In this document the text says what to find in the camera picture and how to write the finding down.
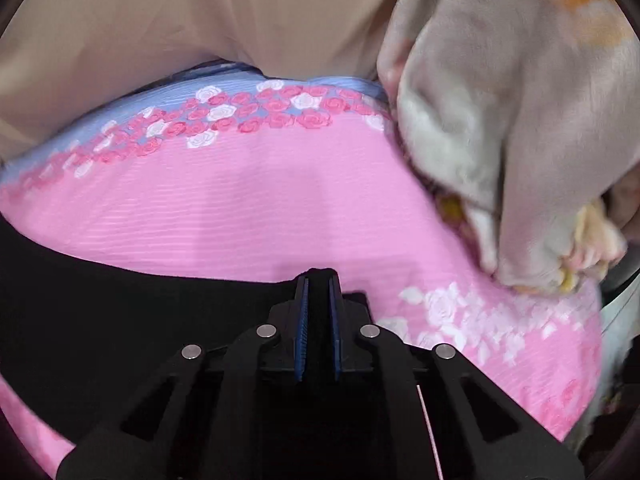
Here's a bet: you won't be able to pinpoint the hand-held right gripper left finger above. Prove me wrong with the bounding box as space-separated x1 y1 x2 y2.
56 275 312 480

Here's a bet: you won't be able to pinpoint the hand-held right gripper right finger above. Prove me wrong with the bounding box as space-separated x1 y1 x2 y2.
327 276 585 480

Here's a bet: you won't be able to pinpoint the black pants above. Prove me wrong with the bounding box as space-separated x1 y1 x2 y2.
0 212 451 480

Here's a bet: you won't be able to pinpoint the pink floral bedsheet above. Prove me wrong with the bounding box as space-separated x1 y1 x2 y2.
0 62 608 467

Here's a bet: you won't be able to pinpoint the cream floral fleece blanket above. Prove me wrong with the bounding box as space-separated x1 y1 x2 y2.
377 0 640 297

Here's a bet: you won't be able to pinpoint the beige cloth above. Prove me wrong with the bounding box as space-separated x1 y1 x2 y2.
0 0 416 161

